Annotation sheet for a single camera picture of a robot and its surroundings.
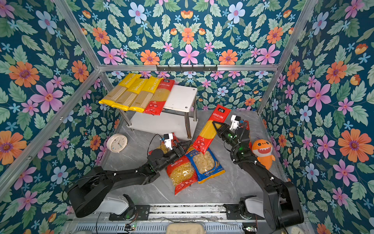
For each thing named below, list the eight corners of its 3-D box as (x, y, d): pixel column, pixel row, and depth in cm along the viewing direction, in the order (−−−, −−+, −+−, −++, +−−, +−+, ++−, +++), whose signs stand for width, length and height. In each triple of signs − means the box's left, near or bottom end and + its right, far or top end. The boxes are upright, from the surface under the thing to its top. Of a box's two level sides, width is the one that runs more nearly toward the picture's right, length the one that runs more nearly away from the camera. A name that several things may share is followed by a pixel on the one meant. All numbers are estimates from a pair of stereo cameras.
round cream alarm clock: (111, 152, 98) (101, 142, 89) (124, 140, 105) (116, 129, 95) (117, 156, 97) (108, 146, 87) (130, 143, 103) (123, 133, 93)
